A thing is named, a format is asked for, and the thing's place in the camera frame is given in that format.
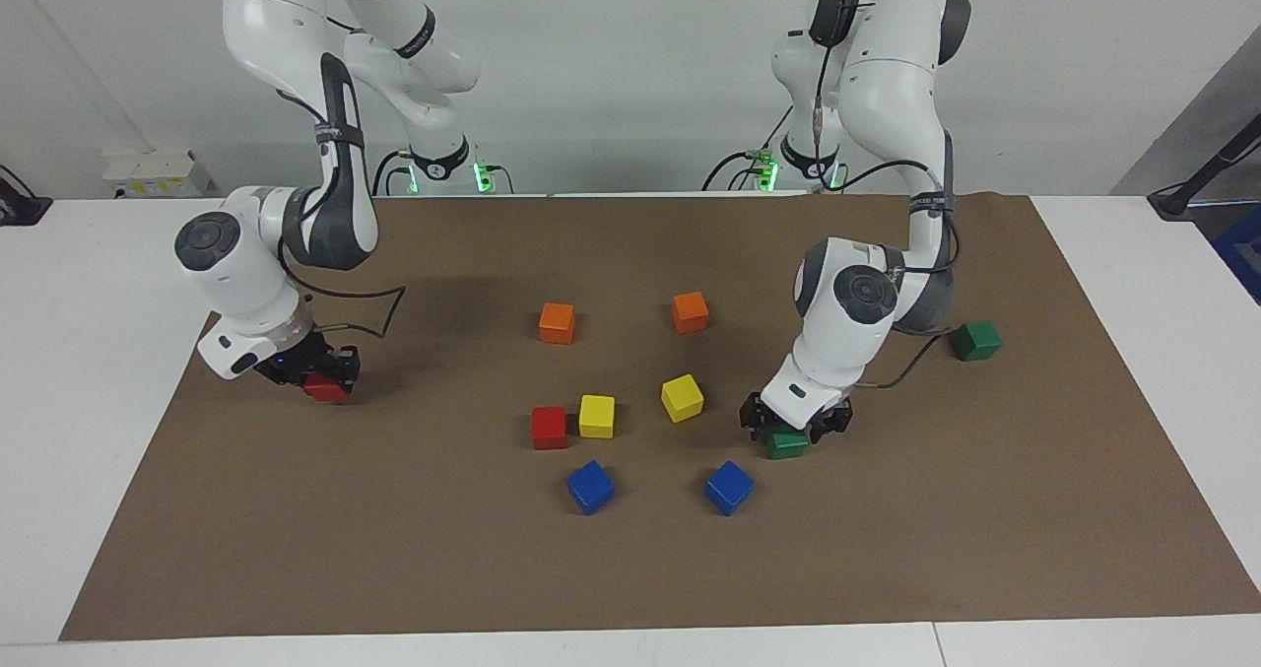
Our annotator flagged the blue wooden block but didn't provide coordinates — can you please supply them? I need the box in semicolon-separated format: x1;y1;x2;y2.
703;460;757;517
565;460;617;516

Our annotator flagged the yellow wooden block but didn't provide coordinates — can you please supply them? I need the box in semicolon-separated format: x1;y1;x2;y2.
660;373;706;424
578;394;617;440

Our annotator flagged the brown table mat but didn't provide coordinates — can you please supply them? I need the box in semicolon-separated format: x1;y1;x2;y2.
59;194;1261;641

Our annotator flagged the white power strip box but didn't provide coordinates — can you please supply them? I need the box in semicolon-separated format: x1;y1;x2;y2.
103;150;213;200

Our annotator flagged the black stand foot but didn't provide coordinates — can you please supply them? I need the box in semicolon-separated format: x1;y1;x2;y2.
0;165;52;227

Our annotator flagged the black stand with pole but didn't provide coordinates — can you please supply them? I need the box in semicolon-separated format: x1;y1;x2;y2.
1148;113;1261;221

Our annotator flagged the blue crate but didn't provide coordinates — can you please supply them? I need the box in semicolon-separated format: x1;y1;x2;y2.
1210;204;1261;305

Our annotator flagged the black right arm base cable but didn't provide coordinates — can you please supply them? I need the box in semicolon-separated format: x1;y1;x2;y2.
372;148;415;197

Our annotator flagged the black arm base cable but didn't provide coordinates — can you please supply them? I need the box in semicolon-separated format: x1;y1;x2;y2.
701;105;794;193
372;148;415;197

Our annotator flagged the black left arm base cable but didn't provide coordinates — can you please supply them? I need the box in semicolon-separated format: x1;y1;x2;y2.
701;105;794;193

